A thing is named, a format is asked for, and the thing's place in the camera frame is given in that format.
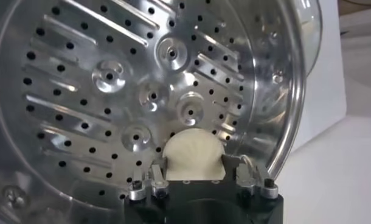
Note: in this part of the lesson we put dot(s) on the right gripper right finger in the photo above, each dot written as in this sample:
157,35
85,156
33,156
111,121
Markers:
244,176

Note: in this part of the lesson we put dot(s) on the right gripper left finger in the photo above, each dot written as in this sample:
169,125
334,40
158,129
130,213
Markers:
156,182

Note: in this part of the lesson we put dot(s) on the white steamed baozi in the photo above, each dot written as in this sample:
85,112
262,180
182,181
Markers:
193,155

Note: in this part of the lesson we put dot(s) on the stainless steel steamer basket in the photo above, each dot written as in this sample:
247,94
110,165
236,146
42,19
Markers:
82,91

